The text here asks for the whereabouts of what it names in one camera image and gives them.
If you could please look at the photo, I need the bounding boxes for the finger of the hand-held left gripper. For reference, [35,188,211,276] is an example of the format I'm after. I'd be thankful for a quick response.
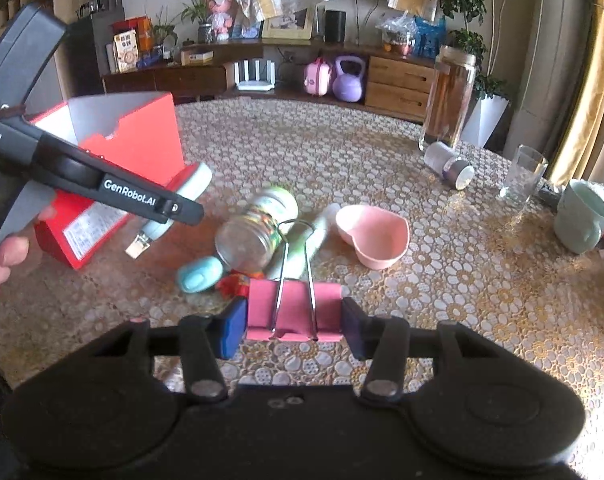
[96,171,205,226]

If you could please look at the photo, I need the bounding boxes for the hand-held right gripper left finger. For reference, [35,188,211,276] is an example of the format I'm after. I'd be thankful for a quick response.
[89,297,247,405]

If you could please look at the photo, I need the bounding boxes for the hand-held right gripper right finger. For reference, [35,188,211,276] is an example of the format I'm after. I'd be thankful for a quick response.
[342,297,503,403]

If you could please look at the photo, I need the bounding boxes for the red orange small toy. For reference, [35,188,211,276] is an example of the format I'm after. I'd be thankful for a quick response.
[216,272,253,301]

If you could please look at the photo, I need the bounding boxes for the pink binder clip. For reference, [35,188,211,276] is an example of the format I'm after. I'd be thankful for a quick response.
[245,219,344,344]

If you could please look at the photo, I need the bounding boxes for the teal oval plastic case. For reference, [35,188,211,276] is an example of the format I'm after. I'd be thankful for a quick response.
[176,255,224,294]

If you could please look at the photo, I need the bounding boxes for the red cardboard box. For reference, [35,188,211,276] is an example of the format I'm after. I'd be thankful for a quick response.
[29,91,185,271]

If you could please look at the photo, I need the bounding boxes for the pink heart-shaped bowl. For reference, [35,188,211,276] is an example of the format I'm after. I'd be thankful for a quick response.
[335,204,409,270]

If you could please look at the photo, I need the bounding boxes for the light green tube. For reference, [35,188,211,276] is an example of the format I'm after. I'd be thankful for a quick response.
[266,204,341,281]

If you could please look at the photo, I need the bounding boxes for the glass jar with green lid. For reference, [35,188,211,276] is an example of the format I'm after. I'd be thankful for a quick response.
[215,185,299,274]

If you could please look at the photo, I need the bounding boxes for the small clear pill bottle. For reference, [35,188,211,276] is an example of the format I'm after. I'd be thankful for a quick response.
[424,140,476,190]

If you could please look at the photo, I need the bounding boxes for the black side cabinet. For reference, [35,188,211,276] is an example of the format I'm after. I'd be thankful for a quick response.
[64,7,118,99]

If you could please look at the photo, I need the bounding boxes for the beige printed box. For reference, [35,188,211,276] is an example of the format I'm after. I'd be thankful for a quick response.
[112,29,139,74]

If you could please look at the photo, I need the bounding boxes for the red orange gift boxes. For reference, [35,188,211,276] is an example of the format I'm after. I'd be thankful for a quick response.
[111,16,153,54]

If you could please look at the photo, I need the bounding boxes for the small cardboard box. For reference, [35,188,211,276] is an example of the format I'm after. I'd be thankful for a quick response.
[180,48,215,66]

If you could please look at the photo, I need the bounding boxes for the white router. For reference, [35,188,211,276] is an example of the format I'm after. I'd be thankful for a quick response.
[234,58,275,92]

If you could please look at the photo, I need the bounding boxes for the small potted plant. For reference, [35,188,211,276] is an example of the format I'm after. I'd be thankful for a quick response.
[179,0,215,44]

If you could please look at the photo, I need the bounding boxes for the pink plush doll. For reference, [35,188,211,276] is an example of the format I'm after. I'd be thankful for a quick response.
[206,0,235,41]

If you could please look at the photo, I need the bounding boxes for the pink toy case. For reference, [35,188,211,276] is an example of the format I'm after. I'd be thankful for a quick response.
[303,57,333,96]

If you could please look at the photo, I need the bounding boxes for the clear drinking glass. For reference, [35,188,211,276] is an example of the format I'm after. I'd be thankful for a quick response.
[499,144,549,205]

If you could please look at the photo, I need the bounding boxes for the purple kettlebell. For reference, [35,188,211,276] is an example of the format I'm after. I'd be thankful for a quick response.
[331,55,367,103]

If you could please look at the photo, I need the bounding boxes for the tall glass tea bottle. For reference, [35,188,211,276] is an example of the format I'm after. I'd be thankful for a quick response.
[419,45,478,154]

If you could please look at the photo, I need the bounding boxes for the white angular planter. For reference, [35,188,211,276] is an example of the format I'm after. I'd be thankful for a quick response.
[461,93,511,149]

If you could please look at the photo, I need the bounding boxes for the light green mug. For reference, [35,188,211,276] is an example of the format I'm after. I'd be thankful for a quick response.
[554,179,604,255]

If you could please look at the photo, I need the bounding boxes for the wooden media cabinet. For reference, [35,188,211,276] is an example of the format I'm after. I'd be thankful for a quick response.
[101,39,439,124]

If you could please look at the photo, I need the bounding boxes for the black speaker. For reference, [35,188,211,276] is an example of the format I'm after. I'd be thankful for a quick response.
[324,9,347,44]

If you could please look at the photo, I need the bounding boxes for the plastic bag with fruit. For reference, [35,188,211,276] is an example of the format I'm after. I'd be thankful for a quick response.
[376,12,418,56]

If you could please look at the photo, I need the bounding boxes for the white standing air conditioner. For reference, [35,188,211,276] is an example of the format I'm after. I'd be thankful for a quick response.
[504,0,591,162]

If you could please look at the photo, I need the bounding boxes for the yellow curtain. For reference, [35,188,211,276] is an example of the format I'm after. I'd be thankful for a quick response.
[546,0,604,187]

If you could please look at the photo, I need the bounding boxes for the tall green houseplant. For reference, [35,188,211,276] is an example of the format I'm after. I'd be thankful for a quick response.
[434,0,514,102]

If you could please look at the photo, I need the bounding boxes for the yellow photo frame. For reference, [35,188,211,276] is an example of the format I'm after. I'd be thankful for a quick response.
[261,7,315,41]

